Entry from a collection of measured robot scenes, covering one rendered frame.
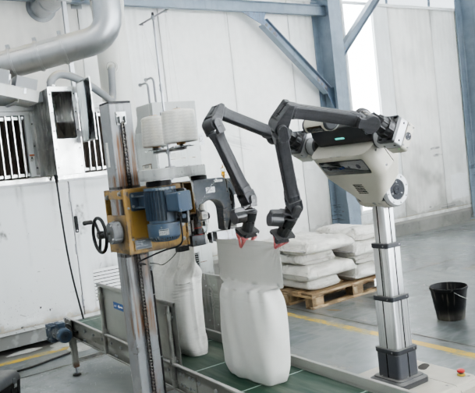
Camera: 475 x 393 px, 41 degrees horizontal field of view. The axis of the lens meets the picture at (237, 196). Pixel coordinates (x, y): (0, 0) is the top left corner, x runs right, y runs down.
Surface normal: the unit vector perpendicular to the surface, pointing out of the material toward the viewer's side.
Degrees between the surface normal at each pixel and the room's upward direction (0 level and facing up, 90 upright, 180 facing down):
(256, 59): 90
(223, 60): 90
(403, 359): 90
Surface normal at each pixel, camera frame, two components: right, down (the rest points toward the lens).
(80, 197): 0.55, -0.02
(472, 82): -0.83, 0.12
